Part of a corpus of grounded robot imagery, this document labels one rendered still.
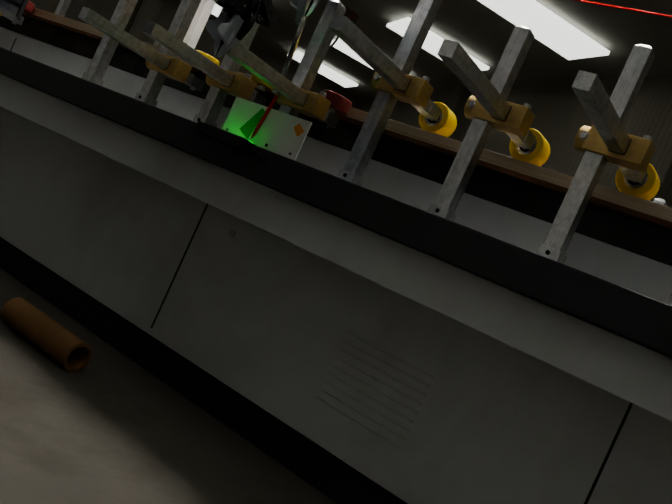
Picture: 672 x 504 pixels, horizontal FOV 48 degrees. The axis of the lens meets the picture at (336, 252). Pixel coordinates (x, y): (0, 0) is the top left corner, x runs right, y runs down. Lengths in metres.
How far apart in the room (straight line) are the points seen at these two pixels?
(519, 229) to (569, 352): 0.39
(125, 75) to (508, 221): 1.45
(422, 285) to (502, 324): 0.19
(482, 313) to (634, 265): 0.35
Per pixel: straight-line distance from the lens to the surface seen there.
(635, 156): 1.50
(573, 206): 1.50
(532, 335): 1.49
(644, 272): 1.67
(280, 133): 1.86
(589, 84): 1.25
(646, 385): 1.44
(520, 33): 1.68
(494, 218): 1.78
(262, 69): 1.72
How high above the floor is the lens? 0.55
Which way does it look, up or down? level
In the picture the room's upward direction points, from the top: 25 degrees clockwise
